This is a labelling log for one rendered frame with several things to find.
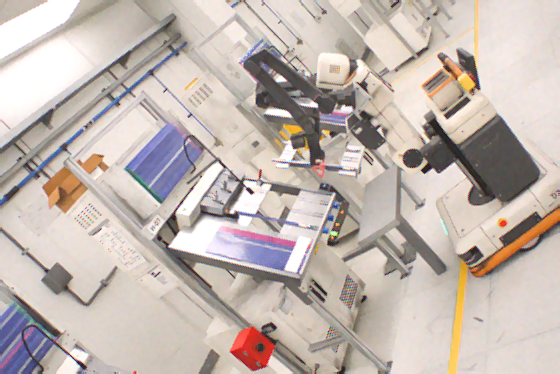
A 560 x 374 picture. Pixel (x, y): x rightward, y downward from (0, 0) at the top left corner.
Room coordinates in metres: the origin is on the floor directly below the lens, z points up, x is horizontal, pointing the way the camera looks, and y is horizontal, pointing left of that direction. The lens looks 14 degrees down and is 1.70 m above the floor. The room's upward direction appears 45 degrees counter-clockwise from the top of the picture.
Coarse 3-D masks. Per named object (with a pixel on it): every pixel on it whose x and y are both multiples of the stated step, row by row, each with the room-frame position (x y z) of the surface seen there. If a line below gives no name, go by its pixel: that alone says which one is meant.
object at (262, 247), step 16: (224, 224) 2.79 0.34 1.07; (240, 224) 2.78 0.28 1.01; (224, 240) 2.68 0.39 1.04; (240, 240) 2.67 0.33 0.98; (256, 240) 2.65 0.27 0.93; (272, 240) 2.63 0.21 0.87; (288, 240) 2.62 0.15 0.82; (304, 240) 2.60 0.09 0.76; (224, 256) 2.58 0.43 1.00; (240, 256) 2.56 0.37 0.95; (256, 256) 2.55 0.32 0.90; (272, 256) 2.53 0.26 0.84; (288, 256) 2.52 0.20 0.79; (304, 256) 2.50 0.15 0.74
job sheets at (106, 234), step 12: (96, 228) 2.88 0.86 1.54; (108, 228) 2.84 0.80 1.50; (96, 240) 2.94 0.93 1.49; (108, 240) 2.88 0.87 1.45; (120, 240) 2.84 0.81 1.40; (108, 252) 2.95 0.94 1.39; (120, 252) 2.89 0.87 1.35; (132, 252) 2.84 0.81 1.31; (120, 264) 2.95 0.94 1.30; (132, 264) 2.90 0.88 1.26; (156, 276) 2.85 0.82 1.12; (168, 276) 2.81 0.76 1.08; (168, 288) 2.86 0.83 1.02
